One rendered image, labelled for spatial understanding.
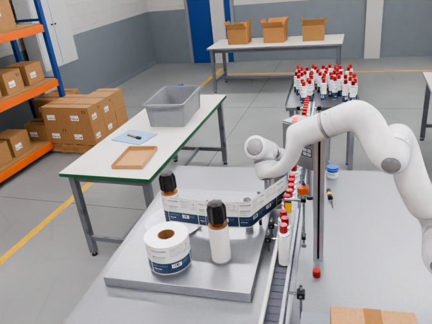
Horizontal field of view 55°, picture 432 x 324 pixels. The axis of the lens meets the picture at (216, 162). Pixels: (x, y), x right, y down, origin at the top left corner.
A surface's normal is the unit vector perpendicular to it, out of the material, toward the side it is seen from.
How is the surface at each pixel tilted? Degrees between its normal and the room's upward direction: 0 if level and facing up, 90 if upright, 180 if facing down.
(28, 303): 0
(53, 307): 0
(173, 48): 90
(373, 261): 0
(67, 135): 90
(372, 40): 90
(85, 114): 90
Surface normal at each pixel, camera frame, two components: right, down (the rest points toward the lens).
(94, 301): -0.10, -0.90
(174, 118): -0.23, 0.52
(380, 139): -0.61, -0.28
